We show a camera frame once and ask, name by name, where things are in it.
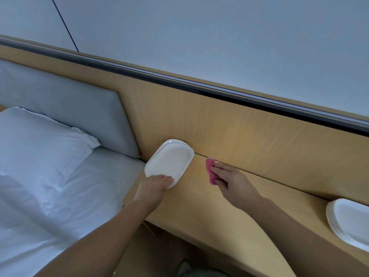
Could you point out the person's right hand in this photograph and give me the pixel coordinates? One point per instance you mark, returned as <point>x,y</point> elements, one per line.
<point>239,186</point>

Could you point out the person's left hand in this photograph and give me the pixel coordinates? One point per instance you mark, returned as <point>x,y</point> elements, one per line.
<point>151,192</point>

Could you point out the pink cleaning cloth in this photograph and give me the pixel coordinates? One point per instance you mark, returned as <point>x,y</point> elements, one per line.
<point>211,170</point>

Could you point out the white glossy rectangular plate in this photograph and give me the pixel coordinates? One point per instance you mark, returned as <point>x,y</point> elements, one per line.
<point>169,158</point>

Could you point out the stack of white rectangular plates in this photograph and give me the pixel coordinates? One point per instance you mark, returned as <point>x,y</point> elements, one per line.
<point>351,219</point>

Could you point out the person's right forearm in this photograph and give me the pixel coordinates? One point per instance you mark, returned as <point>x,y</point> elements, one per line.
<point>314,245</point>

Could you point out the person's left forearm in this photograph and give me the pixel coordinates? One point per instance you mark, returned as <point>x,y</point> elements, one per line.
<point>95,248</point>

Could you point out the white bed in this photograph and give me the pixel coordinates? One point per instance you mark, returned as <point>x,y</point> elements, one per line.
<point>80,204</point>

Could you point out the white pillow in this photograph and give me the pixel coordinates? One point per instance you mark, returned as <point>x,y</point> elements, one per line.
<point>34,153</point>

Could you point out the grey upholstered headboard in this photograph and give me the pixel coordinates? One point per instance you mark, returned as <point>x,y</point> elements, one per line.
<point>63,103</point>

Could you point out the black wall rail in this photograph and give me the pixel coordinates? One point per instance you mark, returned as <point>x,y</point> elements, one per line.
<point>173,82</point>

